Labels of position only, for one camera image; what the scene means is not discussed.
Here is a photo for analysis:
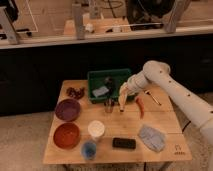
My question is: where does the bunch of dark grapes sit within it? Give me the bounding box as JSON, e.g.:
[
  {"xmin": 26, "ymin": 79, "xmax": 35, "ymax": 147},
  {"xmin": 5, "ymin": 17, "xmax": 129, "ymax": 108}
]
[{"xmin": 66, "ymin": 87, "xmax": 85, "ymax": 100}]

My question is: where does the blue cup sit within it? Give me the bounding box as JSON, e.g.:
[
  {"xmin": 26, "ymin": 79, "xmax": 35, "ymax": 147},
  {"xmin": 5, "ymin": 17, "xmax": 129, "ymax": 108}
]
[{"xmin": 81, "ymin": 141, "xmax": 96, "ymax": 160}]

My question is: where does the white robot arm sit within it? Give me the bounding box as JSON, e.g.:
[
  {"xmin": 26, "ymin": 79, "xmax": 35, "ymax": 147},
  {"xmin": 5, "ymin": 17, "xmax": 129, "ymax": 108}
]
[{"xmin": 118, "ymin": 60, "xmax": 213, "ymax": 146}]

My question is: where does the grey-blue sponge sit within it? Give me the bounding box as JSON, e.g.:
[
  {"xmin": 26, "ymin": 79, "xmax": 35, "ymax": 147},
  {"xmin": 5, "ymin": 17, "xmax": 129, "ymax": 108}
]
[{"xmin": 92, "ymin": 86, "xmax": 109, "ymax": 97}]

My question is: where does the black cable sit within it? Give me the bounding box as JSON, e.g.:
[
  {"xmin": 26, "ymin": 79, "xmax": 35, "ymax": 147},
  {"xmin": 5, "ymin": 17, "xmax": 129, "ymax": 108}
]
[{"xmin": 181, "ymin": 120, "xmax": 191, "ymax": 133}]

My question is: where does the orange carrot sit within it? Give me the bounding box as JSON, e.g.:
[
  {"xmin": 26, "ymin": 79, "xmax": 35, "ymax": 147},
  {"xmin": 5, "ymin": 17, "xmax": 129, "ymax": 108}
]
[{"xmin": 135, "ymin": 97, "xmax": 144, "ymax": 119}]

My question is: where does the wooden table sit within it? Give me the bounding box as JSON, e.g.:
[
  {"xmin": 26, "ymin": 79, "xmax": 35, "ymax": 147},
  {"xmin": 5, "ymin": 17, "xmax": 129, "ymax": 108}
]
[{"xmin": 42, "ymin": 78, "xmax": 193, "ymax": 166}]

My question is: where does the black rectangular remote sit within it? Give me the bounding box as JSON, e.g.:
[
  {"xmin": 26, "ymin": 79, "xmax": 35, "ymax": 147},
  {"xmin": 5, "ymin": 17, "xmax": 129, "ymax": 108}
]
[{"xmin": 112, "ymin": 138, "xmax": 136, "ymax": 149}]

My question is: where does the yellow banana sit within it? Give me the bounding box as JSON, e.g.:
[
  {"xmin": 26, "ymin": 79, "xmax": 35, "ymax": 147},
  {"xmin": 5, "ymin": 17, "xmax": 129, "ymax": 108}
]
[{"xmin": 118, "ymin": 95, "xmax": 127, "ymax": 112}]

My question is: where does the black object in bin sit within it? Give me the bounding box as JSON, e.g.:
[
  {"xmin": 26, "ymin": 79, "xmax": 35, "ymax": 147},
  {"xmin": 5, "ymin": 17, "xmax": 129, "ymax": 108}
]
[{"xmin": 104, "ymin": 77, "xmax": 115, "ymax": 94}]

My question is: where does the small metal cup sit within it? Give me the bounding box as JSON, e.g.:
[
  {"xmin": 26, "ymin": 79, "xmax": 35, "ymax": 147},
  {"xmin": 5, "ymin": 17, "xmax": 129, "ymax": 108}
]
[{"xmin": 104, "ymin": 98, "xmax": 115, "ymax": 113}]

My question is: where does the green plastic bin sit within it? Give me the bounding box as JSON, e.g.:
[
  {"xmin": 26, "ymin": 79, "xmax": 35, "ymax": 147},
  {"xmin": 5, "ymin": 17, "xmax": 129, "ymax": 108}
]
[{"xmin": 87, "ymin": 68, "xmax": 131, "ymax": 103}]

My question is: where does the orange-red bowl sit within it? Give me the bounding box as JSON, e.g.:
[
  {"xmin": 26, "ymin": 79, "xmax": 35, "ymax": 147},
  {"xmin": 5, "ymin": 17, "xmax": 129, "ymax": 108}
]
[{"xmin": 53, "ymin": 122, "xmax": 80, "ymax": 149}]

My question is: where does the white cup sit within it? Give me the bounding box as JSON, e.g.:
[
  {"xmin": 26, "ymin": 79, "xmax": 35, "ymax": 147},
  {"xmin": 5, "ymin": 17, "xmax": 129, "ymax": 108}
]
[{"xmin": 88, "ymin": 120, "xmax": 105, "ymax": 141}]

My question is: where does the purple bowl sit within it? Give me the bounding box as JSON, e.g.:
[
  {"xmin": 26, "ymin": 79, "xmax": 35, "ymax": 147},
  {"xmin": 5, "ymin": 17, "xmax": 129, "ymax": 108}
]
[{"xmin": 55, "ymin": 99, "xmax": 81, "ymax": 122}]

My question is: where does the grey-blue cloth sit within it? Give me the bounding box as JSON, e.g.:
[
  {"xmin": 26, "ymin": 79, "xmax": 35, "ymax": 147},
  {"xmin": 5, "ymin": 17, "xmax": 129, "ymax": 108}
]
[{"xmin": 138, "ymin": 125, "xmax": 165, "ymax": 152}]

